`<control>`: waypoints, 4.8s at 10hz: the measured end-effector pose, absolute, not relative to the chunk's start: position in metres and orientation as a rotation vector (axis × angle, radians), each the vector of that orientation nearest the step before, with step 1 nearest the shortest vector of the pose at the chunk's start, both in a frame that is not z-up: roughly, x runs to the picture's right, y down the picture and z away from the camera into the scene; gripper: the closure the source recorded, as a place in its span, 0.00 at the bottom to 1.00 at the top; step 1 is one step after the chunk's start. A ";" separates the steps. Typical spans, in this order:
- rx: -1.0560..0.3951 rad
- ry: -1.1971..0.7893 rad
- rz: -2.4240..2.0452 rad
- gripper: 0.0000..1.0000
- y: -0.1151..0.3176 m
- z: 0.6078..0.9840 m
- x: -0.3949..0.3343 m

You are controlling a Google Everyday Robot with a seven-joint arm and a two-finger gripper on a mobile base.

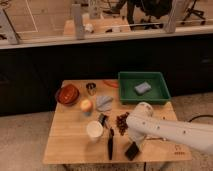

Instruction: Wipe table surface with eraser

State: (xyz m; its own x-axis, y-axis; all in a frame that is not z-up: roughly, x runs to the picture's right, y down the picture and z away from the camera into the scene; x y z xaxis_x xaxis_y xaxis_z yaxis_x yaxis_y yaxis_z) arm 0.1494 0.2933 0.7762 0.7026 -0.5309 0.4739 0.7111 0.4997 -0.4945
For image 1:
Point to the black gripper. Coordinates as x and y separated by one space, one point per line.
132 151

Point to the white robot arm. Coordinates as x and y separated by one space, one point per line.
141 123

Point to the pile of brown beans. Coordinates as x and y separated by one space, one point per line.
121 123

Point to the white paper cup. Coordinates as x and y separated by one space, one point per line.
94 130

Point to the grey folded cloth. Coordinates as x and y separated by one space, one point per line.
104 103

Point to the blue sponge in tray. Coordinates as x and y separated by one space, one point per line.
142 88

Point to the green plastic tray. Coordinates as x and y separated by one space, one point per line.
158 94

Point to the red yellow apple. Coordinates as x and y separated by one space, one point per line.
86 105

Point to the orange carrot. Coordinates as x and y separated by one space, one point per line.
111 84

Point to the small metal cup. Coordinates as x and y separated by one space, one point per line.
91 88

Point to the brown wooden bowl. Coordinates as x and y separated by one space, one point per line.
67 95

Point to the black office chair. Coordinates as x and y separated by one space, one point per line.
158 8

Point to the black handled knife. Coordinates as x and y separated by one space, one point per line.
110 143

